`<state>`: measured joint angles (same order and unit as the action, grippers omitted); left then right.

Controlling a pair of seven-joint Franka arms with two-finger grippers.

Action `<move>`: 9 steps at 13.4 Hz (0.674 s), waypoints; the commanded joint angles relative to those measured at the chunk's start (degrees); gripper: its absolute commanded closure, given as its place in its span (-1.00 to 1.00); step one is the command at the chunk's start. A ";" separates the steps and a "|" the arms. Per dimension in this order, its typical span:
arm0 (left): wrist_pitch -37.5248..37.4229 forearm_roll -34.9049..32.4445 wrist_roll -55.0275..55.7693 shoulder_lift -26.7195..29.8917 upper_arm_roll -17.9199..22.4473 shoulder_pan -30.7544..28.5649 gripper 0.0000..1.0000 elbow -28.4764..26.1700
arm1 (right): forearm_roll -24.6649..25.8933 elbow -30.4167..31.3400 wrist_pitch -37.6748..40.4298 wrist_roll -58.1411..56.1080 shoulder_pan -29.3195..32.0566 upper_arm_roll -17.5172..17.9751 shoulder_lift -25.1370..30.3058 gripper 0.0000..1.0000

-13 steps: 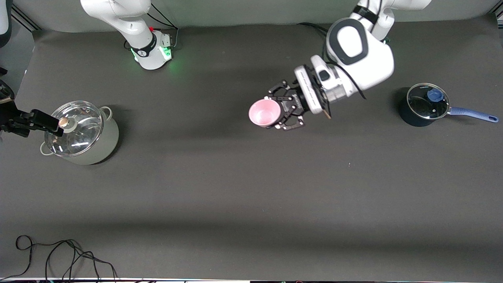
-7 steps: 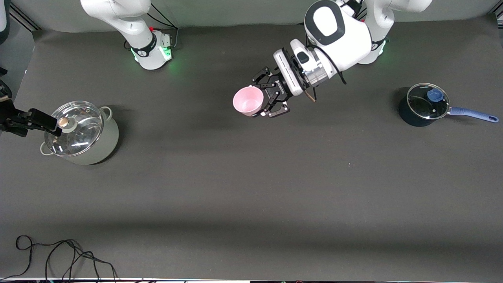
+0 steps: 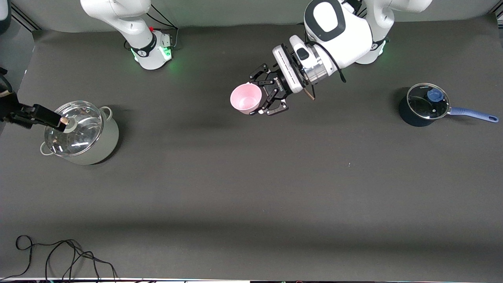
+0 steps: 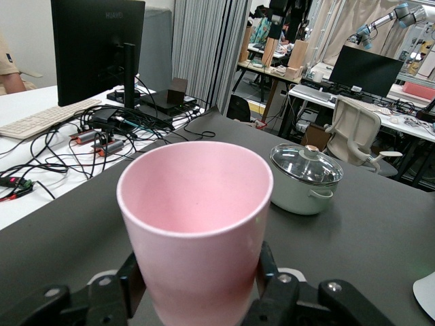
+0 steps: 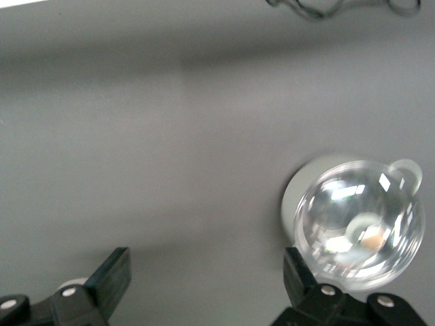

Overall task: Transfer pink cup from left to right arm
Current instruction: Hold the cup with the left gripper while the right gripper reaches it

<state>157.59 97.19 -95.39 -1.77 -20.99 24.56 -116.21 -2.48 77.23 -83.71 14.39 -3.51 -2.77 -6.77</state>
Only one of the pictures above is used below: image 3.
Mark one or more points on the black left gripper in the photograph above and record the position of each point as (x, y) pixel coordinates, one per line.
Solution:
(278, 87)

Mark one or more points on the glass saucepan lid blue knob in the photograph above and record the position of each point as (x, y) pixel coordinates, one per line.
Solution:
(420, 106)

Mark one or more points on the pink plastic cup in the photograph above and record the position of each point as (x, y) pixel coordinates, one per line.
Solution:
(245, 99)

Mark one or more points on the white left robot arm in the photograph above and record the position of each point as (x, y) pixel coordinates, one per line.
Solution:
(346, 35)

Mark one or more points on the glass pot lid grey knob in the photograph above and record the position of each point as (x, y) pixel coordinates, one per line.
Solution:
(82, 137)

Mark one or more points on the dark grey table mat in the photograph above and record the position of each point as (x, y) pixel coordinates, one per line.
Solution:
(251, 177)

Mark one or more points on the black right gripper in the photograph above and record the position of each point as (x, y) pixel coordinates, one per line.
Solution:
(23, 113)

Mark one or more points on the aluminium frame rail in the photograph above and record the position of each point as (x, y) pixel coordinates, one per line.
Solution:
(23, 19)
(496, 15)

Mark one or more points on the sage green stock pot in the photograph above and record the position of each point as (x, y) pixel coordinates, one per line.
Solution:
(106, 145)

